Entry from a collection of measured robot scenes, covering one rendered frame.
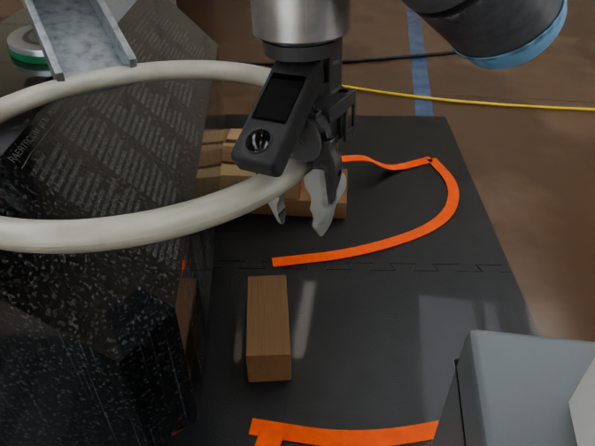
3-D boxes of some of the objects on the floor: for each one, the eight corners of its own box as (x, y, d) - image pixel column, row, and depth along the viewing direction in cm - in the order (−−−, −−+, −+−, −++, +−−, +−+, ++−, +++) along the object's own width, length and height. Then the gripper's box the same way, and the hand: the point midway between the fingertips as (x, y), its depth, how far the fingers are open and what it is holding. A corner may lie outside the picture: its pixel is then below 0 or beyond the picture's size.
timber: (291, 380, 144) (290, 354, 136) (248, 382, 143) (245, 356, 136) (286, 300, 167) (286, 274, 160) (249, 302, 167) (247, 275, 159)
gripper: (381, 29, 49) (371, 214, 61) (276, 18, 54) (286, 190, 67) (340, 55, 43) (338, 254, 55) (227, 40, 48) (248, 225, 61)
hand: (297, 223), depth 58 cm, fingers closed on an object, 4 cm apart
